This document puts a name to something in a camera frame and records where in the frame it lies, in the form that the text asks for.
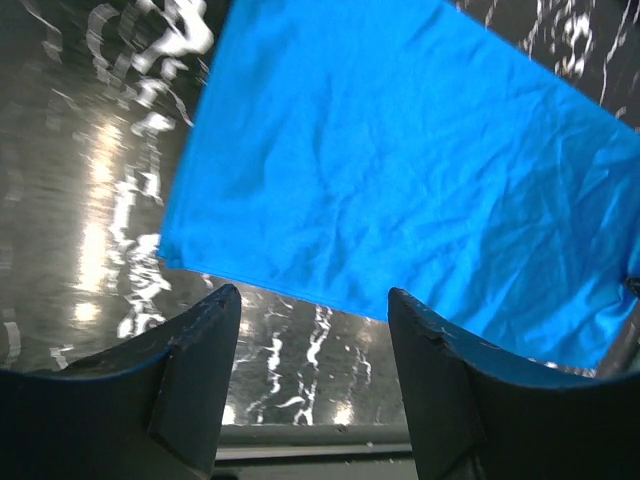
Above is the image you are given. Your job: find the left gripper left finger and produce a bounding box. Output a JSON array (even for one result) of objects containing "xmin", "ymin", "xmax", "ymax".
[{"xmin": 1, "ymin": 285, "xmax": 241, "ymax": 479}]

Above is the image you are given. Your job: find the blue cloth napkin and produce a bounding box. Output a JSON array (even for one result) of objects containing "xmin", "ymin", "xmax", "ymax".
[{"xmin": 159, "ymin": 1, "xmax": 639, "ymax": 368}]

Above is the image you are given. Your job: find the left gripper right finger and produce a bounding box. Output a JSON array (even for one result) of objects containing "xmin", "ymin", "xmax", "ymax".
[{"xmin": 388, "ymin": 288, "xmax": 639, "ymax": 479}]

